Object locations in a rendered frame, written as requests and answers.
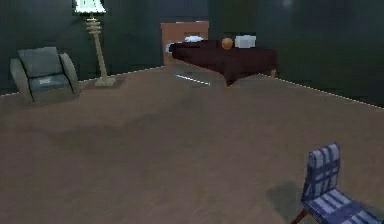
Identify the thin white bat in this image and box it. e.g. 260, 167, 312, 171
175, 74, 211, 86

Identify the dark red bed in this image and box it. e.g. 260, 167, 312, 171
160, 21, 279, 87

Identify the orange ball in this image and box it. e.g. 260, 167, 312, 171
221, 37, 234, 51

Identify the beige floor lamp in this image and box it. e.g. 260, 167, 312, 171
72, 0, 117, 88

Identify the blue striped chair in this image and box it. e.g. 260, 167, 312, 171
290, 142, 384, 224

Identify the grey armchair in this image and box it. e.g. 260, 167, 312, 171
9, 46, 81, 104

